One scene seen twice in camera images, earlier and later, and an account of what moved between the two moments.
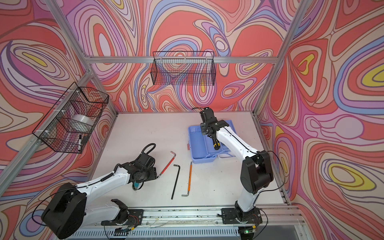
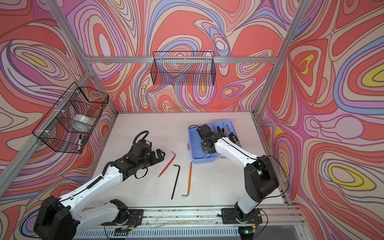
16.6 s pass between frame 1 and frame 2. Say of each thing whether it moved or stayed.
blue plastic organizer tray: stayed
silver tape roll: stayed
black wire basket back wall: stayed
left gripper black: moved
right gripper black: moved
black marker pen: stayed
